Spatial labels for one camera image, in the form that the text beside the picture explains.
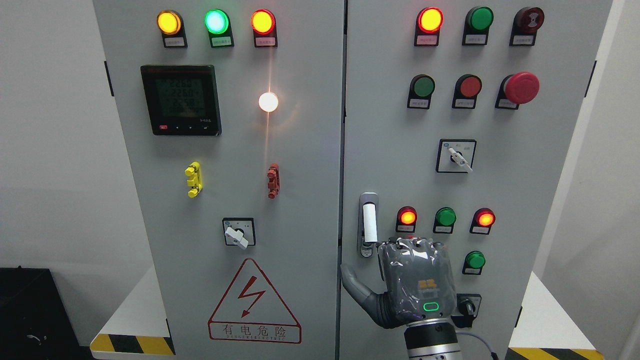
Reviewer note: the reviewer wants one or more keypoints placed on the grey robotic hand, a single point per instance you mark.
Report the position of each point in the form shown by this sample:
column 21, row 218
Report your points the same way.
column 419, row 283

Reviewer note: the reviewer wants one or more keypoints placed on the silver cabinet door handle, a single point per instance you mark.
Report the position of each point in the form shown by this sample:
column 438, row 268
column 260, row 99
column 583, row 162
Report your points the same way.
column 367, row 223

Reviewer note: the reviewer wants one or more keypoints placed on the grey cabinet right door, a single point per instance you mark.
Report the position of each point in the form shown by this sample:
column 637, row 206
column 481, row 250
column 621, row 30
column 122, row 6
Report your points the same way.
column 392, row 150

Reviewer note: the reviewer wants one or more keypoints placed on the grey cabinet door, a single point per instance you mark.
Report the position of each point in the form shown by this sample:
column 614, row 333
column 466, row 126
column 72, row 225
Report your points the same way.
column 392, row 150
column 296, row 233

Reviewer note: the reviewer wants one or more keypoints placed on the grey cabinet left door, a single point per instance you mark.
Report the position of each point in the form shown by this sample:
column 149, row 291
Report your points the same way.
column 296, row 233

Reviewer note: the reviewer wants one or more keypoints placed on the green push button lower right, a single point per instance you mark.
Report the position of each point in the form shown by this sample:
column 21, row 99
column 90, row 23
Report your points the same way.
column 473, row 263

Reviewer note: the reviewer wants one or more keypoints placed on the green push button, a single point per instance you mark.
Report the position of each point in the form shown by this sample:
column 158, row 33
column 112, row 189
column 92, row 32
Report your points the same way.
column 473, row 263
column 420, row 92

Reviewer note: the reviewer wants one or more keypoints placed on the red lit indicator middle left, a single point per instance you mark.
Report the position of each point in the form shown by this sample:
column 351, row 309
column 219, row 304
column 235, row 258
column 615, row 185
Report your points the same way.
column 407, row 218

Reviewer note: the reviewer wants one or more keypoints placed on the red lit indicator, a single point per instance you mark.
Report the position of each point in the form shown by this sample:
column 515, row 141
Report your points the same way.
column 482, row 221
column 407, row 218
column 428, row 27

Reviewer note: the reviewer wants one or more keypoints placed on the green indicator middle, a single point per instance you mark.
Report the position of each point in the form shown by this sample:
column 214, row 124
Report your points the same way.
column 444, row 221

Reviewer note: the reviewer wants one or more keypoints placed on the red lit indicator middle right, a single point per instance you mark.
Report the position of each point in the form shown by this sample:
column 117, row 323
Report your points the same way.
column 482, row 221

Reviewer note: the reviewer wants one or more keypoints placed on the white platform with hazard stripes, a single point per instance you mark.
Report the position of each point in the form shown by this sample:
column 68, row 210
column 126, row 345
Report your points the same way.
column 138, row 329

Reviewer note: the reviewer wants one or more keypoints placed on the red electric hazard warning sign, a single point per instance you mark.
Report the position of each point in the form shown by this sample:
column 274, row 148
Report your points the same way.
column 252, row 310

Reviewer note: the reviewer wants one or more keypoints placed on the red terminal connector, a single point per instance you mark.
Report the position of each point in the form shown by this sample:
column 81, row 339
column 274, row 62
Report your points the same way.
column 273, row 180

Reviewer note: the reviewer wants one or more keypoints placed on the green push button upper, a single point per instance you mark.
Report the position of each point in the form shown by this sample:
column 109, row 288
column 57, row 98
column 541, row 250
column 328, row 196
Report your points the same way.
column 420, row 92

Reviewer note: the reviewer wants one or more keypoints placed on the red push button upper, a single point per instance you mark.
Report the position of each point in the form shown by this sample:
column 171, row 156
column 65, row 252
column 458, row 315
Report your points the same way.
column 466, row 91

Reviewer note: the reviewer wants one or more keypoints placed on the red emergency stop mushroom button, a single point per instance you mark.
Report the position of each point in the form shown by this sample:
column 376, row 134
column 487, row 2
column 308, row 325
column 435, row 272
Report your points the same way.
column 517, row 89

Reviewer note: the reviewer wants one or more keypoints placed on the white lit indicator light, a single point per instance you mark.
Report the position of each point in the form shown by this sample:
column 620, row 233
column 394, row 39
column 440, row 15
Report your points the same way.
column 268, row 102

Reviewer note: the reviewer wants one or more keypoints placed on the yellow terminal connector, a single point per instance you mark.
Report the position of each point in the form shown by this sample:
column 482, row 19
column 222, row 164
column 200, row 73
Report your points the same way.
column 194, row 179

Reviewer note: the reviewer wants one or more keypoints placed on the green indicator top right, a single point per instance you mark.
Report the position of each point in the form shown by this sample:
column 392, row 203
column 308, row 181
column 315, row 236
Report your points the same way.
column 477, row 25

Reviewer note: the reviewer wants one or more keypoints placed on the red lit indicator top right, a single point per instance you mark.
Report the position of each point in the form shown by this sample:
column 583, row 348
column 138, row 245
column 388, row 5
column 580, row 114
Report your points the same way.
column 428, row 27

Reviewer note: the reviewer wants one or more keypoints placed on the dark red buzzer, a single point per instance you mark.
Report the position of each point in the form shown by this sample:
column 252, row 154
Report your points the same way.
column 526, row 23

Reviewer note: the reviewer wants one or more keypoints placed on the black digital power meter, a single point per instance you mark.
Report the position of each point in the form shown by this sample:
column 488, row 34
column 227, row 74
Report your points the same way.
column 182, row 100

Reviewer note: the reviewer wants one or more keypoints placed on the orange red indicator light left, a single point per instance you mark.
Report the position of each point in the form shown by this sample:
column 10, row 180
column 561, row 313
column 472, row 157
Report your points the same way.
column 264, row 28

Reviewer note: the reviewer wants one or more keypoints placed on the green lit indicator light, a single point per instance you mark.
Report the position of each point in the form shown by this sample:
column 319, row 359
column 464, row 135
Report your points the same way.
column 218, row 26

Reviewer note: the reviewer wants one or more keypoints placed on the yellow indicator light top left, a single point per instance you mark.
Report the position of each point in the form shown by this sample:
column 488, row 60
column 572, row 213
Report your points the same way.
column 172, row 29

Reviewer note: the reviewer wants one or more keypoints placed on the black box bottom left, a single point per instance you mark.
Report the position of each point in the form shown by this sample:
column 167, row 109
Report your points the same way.
column 33, row 320

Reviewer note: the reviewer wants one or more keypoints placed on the black knob selector switch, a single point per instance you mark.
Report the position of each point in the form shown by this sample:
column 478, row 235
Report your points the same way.
column 468, row 305

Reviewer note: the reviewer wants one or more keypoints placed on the white lever selector switch upper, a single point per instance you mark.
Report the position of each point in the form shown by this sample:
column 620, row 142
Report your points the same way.
column 455, row 155

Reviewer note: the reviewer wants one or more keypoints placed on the white rotary switch left door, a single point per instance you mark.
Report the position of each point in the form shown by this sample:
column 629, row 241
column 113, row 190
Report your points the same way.
column 239, row 232

